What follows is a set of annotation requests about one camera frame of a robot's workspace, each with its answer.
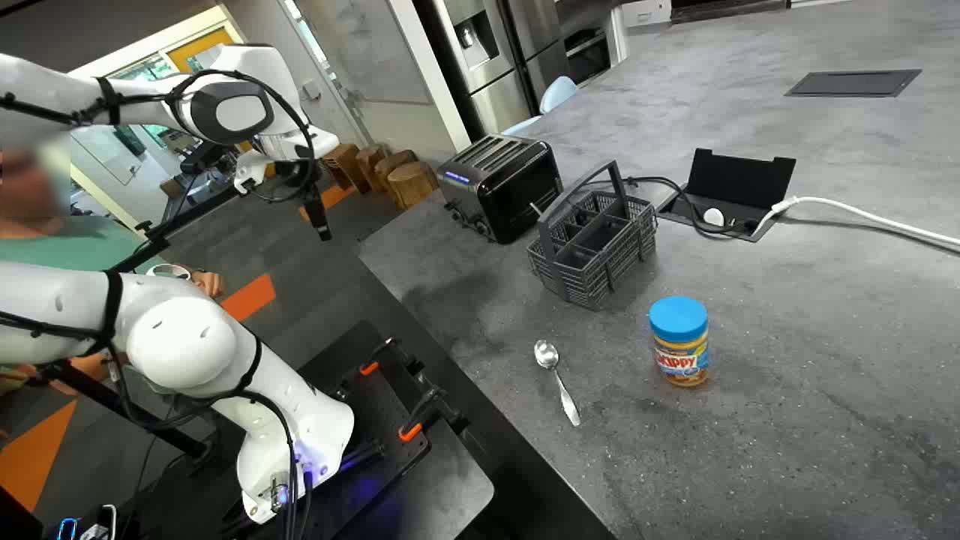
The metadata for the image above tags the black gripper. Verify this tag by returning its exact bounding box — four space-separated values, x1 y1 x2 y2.
302 180 332 241

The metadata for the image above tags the black and steel toaster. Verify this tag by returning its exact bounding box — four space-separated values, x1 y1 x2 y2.
439 134 565 243

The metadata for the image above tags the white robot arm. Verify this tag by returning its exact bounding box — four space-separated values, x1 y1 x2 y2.
0 46 353 524

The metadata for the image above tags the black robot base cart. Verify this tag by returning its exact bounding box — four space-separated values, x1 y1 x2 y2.
128 324 494 540

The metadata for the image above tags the wooden stool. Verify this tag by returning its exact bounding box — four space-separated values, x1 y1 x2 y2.
321 144 439 210

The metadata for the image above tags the steel refrigerator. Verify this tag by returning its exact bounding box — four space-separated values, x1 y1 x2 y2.
413 0 620 142

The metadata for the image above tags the person in green shirt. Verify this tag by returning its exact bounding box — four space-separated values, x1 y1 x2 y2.
0 151 222 394

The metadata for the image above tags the metal spoon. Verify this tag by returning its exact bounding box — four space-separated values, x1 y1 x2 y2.
533 338 581 425

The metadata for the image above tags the peanut butter jar blue lid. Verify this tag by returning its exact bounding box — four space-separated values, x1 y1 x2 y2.
648 294 711 390

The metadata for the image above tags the black open outlet box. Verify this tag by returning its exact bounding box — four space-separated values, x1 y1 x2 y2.
663 151 795 237

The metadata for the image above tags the grey wire cutlery caddy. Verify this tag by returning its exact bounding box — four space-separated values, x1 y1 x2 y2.
529 161 653 310

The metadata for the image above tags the white power cable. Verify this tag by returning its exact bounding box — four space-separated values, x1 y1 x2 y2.
746 191 960 254

